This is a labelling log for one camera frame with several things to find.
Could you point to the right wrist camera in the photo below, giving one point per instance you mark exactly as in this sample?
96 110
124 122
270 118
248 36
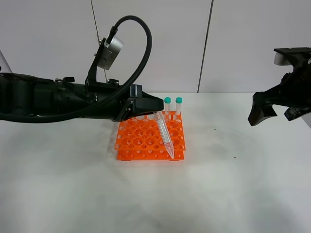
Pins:
282 59

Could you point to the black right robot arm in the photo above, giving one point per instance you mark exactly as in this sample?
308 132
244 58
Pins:
294 90

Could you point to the rack tube back far-right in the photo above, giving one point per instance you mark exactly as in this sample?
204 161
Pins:
178 102

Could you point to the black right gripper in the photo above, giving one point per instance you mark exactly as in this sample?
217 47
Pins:
293 91

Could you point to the teal-capped test tube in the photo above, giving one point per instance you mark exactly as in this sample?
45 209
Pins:
164 132

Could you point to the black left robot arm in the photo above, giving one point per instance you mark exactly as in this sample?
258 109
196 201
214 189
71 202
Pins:
29 99

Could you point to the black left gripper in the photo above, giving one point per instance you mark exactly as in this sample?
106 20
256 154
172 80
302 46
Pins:
133 100

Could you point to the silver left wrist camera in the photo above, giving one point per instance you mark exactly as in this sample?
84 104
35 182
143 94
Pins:
108 52

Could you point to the orange test tube rack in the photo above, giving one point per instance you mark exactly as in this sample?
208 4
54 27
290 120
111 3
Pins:
139 139

